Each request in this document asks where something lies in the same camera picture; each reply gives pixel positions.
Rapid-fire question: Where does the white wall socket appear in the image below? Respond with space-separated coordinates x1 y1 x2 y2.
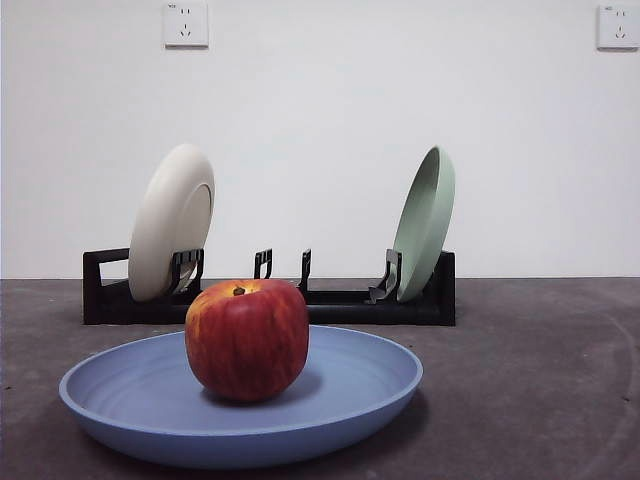
595 4 640 51
163 0 210 50

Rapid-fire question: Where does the blue plate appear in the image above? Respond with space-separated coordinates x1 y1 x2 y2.
58 324 425 470

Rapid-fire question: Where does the green plate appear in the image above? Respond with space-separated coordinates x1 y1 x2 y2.
391 145 457 304

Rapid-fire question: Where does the black plate rack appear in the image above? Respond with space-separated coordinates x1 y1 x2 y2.
82 247 457 327

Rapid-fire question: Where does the red apple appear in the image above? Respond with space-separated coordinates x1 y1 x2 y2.
184 278 310 404

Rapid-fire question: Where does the cream plate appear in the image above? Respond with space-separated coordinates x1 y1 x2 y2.
127 143 216 303

